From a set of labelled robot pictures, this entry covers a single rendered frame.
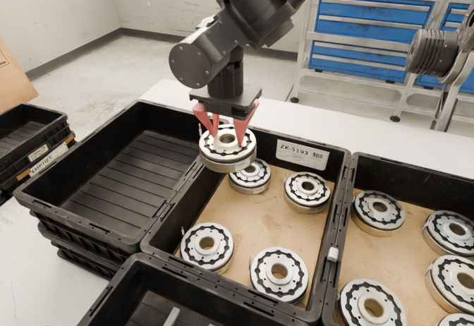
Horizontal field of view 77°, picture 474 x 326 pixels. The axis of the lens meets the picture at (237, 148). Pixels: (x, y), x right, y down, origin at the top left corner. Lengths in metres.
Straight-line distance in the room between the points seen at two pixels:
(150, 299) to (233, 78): 0.41
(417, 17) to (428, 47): 1.01
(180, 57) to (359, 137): 0.91
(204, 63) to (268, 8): 0.10
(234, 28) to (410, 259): 0.54
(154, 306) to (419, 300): 0.46
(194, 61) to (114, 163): 0.55
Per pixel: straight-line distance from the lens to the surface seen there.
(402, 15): 2.42
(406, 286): 0.67
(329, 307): 0.49
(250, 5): 0.38
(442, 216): 0.76
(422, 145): 1.24
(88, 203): 0.78
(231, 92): 0.45
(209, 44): 0.34
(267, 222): 0.67
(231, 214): 0.68
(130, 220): 0.71
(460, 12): 2.46
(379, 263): 0.67
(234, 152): 0.51
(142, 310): 0.60
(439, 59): 1.44
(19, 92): 3.21
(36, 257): 0.91
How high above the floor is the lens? 1.37
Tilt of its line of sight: 40 degrees down
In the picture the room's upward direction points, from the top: straight up
